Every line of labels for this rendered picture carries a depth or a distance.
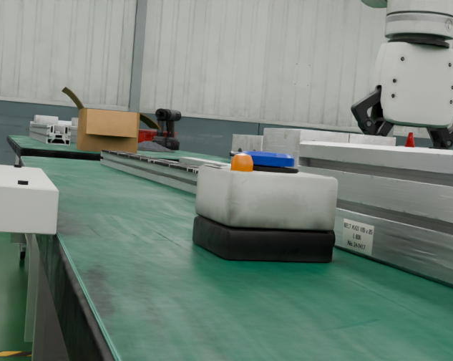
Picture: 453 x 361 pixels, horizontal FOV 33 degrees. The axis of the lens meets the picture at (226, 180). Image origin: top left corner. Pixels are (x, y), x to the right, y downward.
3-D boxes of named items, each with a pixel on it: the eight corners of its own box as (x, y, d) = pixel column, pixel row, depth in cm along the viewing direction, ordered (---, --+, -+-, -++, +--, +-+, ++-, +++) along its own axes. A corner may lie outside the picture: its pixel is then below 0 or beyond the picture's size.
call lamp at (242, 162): (227, 169, 53) (228, 151, 53) (247, 170, 53) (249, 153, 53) (235, 170, 51) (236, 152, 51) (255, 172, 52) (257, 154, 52)
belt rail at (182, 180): (99, 163, 181) (101, 151, 180) (117, 165, 182) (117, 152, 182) (245, 210, 90) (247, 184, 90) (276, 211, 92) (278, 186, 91)
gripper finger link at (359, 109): (404, 81, 96) (406, 125, 97) (349, 83, 94) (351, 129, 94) (410, 80, 95) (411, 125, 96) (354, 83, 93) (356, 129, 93)
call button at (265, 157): (230, 175, 57) (232, 148, 57) (279, 178, 59) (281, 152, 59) (249, 179, 54) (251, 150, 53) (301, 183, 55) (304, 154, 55)
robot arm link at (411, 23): (432, 26, 101) (430, 49, 101) (373, 18, 98) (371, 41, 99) (473, 18, 93) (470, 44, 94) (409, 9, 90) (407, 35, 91)
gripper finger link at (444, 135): (448, 107, 100) (439, 147, 100) (417, 98, 98) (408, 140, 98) (461, 107, 97) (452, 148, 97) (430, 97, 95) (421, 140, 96)
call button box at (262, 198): (190, 242, 59) (197, 160, 59) (306, 246, 62) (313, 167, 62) (225, 261, 51) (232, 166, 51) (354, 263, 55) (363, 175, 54)
